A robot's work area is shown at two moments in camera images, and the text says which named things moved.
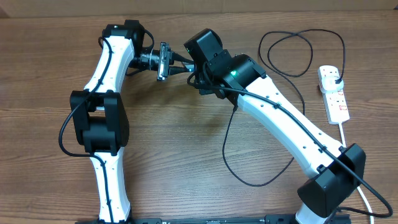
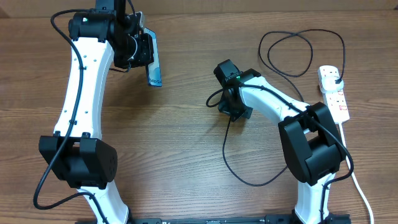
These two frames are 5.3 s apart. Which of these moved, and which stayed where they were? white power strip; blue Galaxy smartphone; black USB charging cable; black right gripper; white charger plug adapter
Moved: black right gripper; blue Galaxy smartphone; black USB charging cable
Stayed: white charger plug adapter; white power strip
